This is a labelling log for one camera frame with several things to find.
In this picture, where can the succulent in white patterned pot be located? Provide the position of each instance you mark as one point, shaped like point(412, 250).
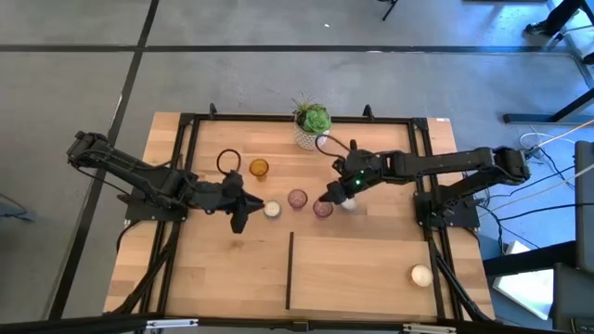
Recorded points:
point(312, 121)

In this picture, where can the black metal table frame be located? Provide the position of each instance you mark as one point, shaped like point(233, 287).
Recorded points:
point(260, 118)

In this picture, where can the blue-grey floor object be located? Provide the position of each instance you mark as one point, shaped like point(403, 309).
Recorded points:
point(14, 214)

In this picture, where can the black desk beam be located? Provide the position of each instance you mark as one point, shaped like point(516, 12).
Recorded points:
point(520, 264)

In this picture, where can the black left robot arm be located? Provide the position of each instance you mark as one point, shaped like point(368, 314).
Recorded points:
point(139, 174)

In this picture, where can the raised wooden board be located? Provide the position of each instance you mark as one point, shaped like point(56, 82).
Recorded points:
point(362, 278)

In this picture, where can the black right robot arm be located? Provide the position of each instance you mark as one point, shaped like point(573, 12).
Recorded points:
point(441, 162)

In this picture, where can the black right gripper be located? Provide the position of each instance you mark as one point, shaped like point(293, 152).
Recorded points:
point(359, 169)

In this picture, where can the silver bracket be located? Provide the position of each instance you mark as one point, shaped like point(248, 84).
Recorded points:
point(429, 329)
point(171, 324)

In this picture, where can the amber glass candle holder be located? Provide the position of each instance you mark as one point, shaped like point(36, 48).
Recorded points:
point(259, 167)

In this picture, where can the white tealight candle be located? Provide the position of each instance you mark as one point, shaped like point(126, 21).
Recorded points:
point(351, 205)
point(272, 209)
point(421, 275)

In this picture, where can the purple glass candle holder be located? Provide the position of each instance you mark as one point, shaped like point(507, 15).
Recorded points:
point(324, 211)
point(297, 198)

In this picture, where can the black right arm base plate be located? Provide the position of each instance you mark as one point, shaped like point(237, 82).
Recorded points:
point(464, 222)

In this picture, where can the black divider strip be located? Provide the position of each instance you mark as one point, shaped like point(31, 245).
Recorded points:
point(290, 269)

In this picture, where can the dark grey box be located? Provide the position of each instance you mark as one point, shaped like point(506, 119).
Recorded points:
point(573, 301)

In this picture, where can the grey upright panel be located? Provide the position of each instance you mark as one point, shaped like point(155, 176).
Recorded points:
point(584, 209)

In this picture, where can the black rig crossbar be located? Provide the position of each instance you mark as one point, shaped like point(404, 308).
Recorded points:
point(93, 322)

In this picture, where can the black stand leg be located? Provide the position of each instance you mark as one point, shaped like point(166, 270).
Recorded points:
point(391, 8)

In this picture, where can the white panel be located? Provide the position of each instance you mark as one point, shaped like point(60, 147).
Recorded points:
point(529, 290)

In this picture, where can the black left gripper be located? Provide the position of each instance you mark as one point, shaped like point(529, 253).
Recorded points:
point(227, 197)

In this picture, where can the person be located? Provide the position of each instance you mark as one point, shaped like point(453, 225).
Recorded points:
point(561, 16)

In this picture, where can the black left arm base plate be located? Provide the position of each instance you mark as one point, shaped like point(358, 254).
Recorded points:
point(139, 214)

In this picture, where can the black desk leg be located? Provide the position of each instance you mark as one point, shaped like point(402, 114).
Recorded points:
point(533, 119)

